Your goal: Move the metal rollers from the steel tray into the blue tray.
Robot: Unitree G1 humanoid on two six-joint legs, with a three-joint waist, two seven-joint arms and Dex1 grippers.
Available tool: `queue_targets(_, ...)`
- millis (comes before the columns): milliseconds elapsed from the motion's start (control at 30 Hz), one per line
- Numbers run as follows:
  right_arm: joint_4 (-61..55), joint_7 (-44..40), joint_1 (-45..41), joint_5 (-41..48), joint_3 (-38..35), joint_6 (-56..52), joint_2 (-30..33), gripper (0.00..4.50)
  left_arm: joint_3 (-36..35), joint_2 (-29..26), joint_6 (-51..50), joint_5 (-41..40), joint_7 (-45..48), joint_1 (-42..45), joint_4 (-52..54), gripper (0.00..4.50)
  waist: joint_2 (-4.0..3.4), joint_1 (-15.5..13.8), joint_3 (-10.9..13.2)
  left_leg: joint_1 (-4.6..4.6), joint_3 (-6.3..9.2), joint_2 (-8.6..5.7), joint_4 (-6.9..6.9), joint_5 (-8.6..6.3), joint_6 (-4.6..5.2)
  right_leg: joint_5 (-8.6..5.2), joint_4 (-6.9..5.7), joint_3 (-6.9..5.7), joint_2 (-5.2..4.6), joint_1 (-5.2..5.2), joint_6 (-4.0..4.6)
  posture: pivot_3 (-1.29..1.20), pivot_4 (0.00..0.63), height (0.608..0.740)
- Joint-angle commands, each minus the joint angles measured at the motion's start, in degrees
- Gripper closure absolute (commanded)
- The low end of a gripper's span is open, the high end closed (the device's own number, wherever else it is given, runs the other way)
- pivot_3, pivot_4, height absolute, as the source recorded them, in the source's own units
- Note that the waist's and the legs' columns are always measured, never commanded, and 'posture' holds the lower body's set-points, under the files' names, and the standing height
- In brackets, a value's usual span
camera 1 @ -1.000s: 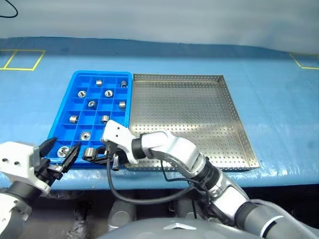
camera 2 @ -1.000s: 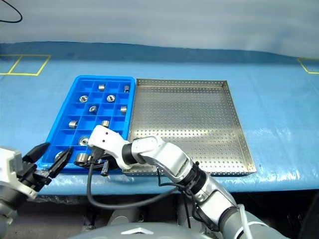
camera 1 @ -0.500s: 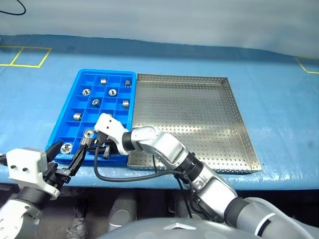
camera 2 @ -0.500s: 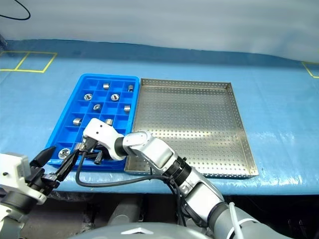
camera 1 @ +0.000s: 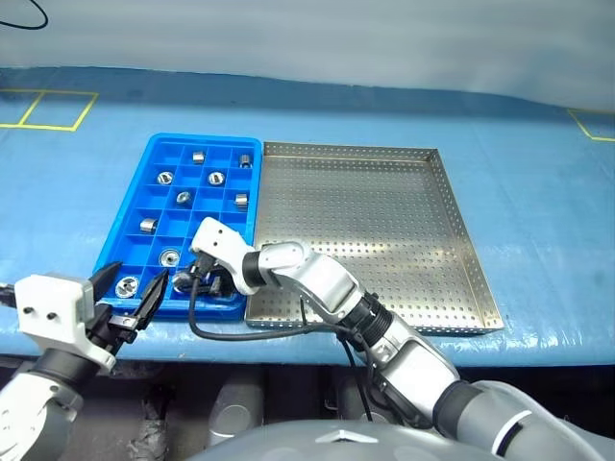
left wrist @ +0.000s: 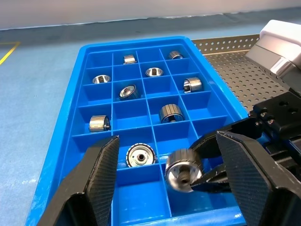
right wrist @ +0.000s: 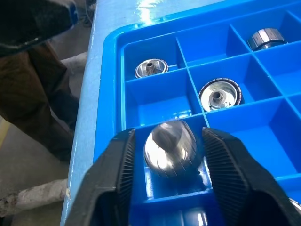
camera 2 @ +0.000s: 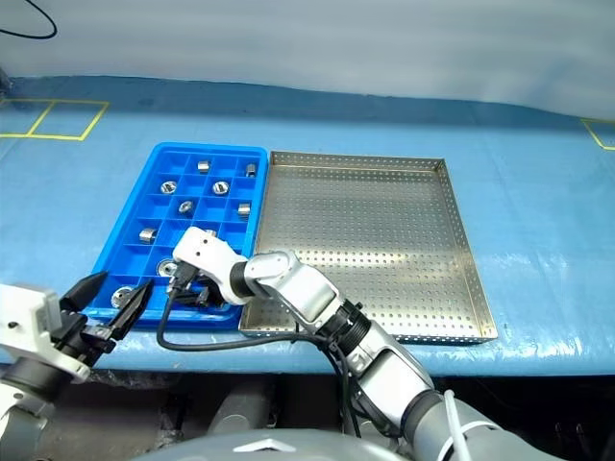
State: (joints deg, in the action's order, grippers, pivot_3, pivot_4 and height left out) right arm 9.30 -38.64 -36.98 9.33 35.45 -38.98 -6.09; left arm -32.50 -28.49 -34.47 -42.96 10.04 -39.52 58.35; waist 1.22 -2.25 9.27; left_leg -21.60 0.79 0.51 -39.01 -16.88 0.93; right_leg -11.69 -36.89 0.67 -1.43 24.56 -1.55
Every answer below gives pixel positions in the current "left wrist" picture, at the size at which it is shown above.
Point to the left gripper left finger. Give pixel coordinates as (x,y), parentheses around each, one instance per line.
(94,188)

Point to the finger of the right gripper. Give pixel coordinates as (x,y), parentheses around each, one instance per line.
(209,146)
(211,183)

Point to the blue compartment tray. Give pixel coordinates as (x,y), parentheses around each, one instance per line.
(131,115)

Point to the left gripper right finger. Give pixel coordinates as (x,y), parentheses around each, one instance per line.
(249,179)

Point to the perforated metal tray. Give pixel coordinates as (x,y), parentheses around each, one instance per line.
(235,75)

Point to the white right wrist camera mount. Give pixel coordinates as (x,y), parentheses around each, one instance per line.
(282,35)

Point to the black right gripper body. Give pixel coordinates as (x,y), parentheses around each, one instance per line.
(282,117)

